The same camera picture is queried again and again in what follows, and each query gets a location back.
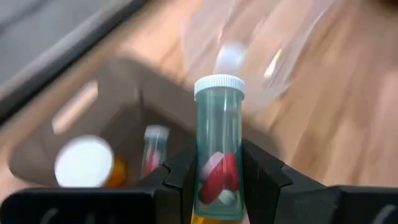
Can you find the clear plastic bin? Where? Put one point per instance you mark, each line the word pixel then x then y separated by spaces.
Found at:
pixel 202 37

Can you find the black metal table frame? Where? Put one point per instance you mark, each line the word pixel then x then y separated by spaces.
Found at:
pixel 62 59

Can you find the grey plastic bin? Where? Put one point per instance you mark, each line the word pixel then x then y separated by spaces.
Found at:
pixel 124 93

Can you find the large amber pill bottle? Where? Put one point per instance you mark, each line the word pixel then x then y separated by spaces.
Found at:
pixel 84 161

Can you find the small teal pill bottle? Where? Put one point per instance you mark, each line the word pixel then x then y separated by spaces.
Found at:
pixel 155 146
pixel 219 124

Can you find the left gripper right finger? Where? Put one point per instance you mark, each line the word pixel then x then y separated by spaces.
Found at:
pixel 264 193

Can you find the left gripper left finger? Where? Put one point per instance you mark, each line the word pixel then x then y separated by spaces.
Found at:
pixel 174 193

